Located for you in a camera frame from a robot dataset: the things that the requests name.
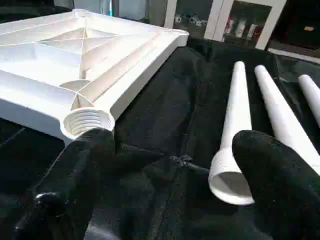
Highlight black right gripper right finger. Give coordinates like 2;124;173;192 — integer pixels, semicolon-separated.
231;130;320;240

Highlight black mat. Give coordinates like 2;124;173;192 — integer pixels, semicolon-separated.
0;6;320;240

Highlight white glass door cabinet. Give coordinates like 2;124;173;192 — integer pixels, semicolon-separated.
163;0;287;51

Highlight grey metal pole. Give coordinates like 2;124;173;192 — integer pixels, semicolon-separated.
112;0;121;19

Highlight white plastic table top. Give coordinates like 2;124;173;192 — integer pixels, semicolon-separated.
0;8;190;148

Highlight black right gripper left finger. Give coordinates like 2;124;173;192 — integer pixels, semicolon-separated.
12;127;116;240

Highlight white plastic table leg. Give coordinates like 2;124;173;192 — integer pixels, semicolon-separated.
297;74;320;121
254;64;320;176
207;60;256;206

